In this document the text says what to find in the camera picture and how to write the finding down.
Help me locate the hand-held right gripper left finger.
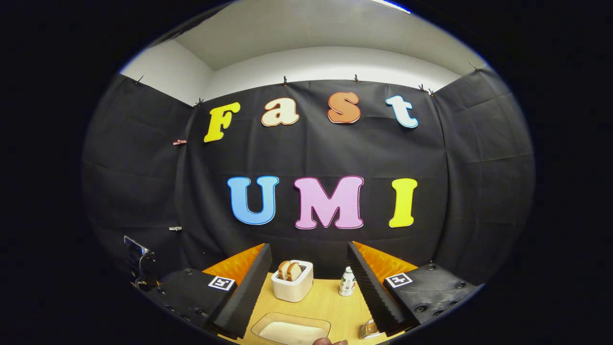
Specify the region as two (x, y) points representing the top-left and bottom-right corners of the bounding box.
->
(144, 243), (272, 340)

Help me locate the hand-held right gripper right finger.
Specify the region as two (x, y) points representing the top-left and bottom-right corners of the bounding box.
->
(347, 241), (484, 337)

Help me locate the clear wire chopstick holder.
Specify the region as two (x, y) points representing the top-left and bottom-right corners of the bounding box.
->
(359, 319), (384, 340)

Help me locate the white rice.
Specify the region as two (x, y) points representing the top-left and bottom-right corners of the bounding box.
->
(259, 321), (324, 345)

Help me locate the white green-label drink bottle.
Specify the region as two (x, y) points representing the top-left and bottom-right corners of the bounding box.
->
(339, 266), (356, 297)

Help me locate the white toaster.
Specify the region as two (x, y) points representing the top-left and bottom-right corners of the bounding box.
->
(271, 260), (314, 303)

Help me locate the clear plastic container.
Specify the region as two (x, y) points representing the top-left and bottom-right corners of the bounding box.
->
(250, 312), (332, 345)

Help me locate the black backdrop cloth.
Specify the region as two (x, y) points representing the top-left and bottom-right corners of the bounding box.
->
(81, 67), (535, 288)

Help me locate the long ceiling light panel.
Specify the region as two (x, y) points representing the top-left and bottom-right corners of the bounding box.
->
(369, 0), (412, 14)

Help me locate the black cable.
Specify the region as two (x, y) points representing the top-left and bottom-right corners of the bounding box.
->
(134, 253), (162, 291)

